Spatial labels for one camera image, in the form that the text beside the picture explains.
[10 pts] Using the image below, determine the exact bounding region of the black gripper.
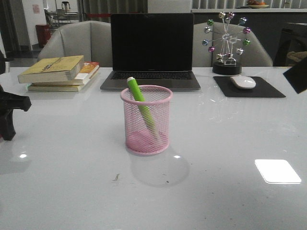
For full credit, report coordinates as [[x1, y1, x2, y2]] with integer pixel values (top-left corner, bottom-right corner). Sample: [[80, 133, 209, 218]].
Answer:
[[283, 61, 307, 94], [0, 86, 32, 140]]

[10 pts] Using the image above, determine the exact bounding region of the green marker pen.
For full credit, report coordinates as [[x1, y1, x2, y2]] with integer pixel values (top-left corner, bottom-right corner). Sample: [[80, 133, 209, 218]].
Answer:
[[127, 77, 160, 142]]

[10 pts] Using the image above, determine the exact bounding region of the pink mesh pen holder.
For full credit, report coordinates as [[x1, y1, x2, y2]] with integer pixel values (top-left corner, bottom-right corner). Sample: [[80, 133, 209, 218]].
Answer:
[[120, 85, 173, 155]]

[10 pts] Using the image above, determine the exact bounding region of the pale bottom book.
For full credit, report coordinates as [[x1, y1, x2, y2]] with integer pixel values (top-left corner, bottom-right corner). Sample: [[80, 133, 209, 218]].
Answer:
[[27, 73, 99, 92]]

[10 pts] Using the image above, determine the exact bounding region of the black mouse pad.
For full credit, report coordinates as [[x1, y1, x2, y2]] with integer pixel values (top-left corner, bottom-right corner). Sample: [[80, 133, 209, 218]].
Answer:
[[213, 76, 286, 98]]

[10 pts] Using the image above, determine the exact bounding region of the white computer mouse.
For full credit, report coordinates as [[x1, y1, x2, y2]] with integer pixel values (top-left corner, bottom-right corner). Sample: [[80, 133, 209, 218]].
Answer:
[[230, 76, 256, 89]]

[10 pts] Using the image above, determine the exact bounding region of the yellow top book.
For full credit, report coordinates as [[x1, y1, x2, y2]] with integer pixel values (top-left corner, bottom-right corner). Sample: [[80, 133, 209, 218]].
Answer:
[[18, 55, 84, 83]]

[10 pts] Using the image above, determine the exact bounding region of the red trash bin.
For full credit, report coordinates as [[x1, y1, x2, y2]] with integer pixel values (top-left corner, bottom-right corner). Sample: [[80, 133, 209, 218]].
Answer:
[[35, 24, 51, 48]]

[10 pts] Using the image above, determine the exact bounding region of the ferris wheel kinetic desk toy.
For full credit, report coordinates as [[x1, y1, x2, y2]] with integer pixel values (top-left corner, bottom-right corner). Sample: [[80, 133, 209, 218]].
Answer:
[[202, 11, 251, 75]]

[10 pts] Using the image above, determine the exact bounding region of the grey right armchair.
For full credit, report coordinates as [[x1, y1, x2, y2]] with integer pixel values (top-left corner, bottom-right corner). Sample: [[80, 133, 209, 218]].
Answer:
[[192, 22, 273, 67]]

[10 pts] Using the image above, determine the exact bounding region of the grey armchair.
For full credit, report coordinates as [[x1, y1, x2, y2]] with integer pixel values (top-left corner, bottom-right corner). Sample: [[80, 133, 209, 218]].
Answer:
[[37, 21, 113, 67], [192, 22, 273, 67]]

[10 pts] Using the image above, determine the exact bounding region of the fruit bowl on counter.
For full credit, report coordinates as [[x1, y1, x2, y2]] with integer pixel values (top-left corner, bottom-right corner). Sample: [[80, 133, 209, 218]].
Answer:
[[247, 0, 269, 9]]

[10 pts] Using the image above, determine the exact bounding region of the orange white middle book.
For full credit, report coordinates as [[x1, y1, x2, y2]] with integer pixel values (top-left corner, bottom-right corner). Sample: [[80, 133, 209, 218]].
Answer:
[[32, 61, 99, 86]]

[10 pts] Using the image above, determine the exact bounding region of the grey left armchair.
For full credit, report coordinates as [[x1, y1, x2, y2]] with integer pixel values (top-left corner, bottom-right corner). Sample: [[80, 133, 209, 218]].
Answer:
[[37, 21, 113, 67]]

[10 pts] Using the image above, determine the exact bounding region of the grey open laptop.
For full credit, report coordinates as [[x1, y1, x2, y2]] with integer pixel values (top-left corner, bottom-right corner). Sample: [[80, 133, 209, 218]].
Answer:
[[100, 13, 201, 92]]

